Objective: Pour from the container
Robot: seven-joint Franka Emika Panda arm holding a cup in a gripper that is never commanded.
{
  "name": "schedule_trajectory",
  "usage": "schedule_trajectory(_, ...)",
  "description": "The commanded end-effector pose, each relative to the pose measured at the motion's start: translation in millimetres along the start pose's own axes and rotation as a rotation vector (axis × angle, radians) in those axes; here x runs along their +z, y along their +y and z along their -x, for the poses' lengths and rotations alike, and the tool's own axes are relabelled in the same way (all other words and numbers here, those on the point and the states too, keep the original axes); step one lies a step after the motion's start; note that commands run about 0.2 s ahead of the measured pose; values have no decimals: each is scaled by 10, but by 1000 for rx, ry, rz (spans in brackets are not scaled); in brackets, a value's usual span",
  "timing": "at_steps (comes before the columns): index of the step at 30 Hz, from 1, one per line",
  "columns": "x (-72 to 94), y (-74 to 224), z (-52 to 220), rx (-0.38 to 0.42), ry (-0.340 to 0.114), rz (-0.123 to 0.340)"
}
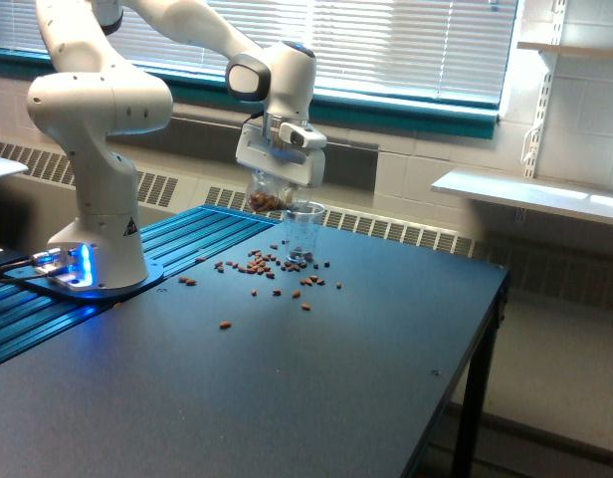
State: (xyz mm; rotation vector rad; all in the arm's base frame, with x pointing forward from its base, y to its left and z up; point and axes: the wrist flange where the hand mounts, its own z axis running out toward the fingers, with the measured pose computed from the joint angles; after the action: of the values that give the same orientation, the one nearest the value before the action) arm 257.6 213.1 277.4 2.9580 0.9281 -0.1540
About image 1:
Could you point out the clear plastic cup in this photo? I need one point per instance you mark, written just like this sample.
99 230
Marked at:
261 180
301 222

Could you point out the clear plastic cup on table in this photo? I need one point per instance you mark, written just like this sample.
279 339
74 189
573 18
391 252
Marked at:
301 222

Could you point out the black table leg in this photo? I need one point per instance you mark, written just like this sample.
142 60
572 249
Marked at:
476 388

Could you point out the white wall shelf upper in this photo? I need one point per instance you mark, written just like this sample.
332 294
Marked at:
569 51

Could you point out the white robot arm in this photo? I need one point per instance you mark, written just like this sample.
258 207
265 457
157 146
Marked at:
94 93

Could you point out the white object left edge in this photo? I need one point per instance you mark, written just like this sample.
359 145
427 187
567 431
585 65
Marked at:
10 167

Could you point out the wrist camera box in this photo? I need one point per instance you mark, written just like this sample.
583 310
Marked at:
302 136

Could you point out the white window blinds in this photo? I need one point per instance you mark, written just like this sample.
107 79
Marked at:
443 50

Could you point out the spilled almonds on table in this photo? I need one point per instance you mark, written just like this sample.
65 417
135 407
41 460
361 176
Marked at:
256 280

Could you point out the baseboard radiator heater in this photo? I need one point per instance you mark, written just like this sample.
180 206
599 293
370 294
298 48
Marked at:
553 272

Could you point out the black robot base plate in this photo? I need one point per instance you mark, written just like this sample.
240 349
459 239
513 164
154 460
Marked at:
52 287

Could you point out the brown almonds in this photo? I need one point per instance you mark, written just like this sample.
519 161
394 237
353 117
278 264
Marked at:
261 201

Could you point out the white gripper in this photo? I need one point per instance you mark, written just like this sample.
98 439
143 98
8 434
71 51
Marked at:
297 167

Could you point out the white wall shelf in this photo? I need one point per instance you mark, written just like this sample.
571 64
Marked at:
554 198
569 51

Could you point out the white wall shelf lower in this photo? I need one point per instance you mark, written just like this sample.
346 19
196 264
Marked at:
554 198

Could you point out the blue aluminium rail plate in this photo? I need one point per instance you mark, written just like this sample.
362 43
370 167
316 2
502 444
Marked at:
86 256

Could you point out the white shelf rail bracket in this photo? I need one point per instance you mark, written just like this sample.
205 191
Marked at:
533 137

